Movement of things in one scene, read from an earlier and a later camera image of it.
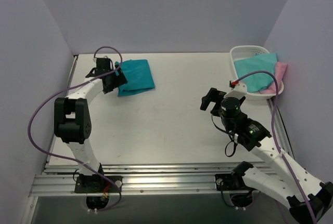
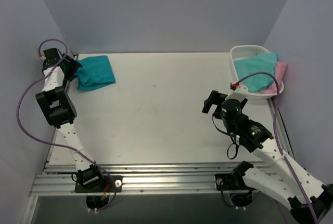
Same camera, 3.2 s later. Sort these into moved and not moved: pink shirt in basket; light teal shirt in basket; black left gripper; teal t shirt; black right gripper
Moved: black left gripper; teal t shirt
Not moved: pink shirt in basket; black right gripper; light teal shirt in basket
